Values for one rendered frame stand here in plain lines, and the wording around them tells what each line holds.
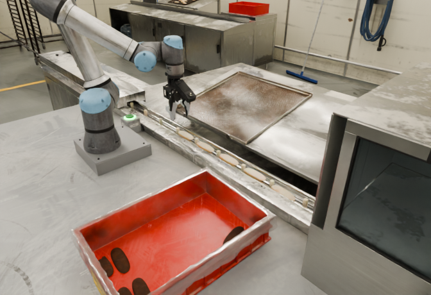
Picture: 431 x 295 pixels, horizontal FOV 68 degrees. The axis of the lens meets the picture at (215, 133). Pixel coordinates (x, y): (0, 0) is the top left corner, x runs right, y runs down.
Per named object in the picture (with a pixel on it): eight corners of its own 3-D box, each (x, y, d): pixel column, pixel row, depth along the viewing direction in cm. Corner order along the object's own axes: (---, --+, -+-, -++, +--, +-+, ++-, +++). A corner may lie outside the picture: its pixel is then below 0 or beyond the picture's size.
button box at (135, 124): (122, 136, 161) (118, 117, 155) (135, 131, 165) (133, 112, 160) (130, 142, 155) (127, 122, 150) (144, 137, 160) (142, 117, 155)
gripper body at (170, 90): (176, 93, 148) (175, 68, 143) (188, 99, 143) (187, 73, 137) (163, 98, 144) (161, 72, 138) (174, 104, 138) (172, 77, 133)
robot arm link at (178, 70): (187, 63, 135) (171, 67, 130) (187, 74, 137) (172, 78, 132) (176, 59, 140) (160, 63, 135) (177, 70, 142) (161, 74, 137)
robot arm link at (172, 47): (161, 34, 133) (182, 34, 134) (163, 61, 138) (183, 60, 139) (160, 38, 126) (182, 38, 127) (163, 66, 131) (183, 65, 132)
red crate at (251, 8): (228, 12, 483) (228, 2, 477) (242, 9, 506) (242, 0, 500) (254, 15, 453) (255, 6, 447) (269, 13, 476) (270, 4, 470)
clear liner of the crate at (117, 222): (74, 254, 92) (67, 228, 87) (207, 186, 119) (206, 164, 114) (127, 350, 69) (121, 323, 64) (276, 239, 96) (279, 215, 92)
